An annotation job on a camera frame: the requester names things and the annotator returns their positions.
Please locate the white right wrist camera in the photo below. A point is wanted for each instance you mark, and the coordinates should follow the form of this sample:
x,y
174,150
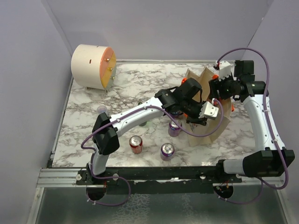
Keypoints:
x,y
224,68

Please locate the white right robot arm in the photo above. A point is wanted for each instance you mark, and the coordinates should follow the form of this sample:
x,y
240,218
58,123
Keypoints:
x,y
271,157

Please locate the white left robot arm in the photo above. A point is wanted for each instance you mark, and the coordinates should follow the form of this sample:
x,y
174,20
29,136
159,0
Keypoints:
x,y
108,129

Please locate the clear tub of paper clips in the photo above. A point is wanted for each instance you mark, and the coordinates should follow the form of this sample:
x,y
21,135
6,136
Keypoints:
x,y
102,109

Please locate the purple soda can front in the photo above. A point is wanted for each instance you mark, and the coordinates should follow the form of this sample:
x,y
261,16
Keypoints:
x,y
167,151

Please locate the round cream drawer cabinet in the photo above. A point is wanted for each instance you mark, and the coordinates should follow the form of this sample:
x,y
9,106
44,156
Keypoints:
x,y
94,66

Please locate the green glass bottle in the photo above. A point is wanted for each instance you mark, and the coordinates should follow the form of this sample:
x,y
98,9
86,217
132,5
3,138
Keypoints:
x,y
144,123

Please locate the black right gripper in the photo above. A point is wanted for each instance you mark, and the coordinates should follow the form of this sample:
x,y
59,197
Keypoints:
x,y
216,84

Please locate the beige canvas tote bag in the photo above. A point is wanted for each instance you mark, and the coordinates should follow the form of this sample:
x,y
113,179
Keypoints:
x,y
203,79

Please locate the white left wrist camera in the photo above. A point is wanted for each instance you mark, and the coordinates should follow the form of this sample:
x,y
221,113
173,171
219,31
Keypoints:
x,y
209,111

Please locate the purple soda can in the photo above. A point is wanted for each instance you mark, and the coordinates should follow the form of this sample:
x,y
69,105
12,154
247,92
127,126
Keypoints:
x,y
176,115
167,151
174,129

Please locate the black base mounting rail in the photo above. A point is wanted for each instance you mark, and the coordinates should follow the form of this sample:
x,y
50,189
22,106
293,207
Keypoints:
x,y
156,180

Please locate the aluminium frame rail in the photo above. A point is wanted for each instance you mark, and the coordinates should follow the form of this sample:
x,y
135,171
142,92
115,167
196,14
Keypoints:
x,y
54,178

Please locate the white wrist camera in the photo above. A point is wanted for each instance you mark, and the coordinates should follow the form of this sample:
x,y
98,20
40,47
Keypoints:
x,y
224,68
209,111

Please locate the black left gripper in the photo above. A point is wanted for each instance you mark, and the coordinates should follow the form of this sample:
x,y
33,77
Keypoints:
x,y
195,119

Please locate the red soda can front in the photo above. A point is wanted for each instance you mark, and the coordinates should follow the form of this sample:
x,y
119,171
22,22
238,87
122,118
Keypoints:
x,y
136,143

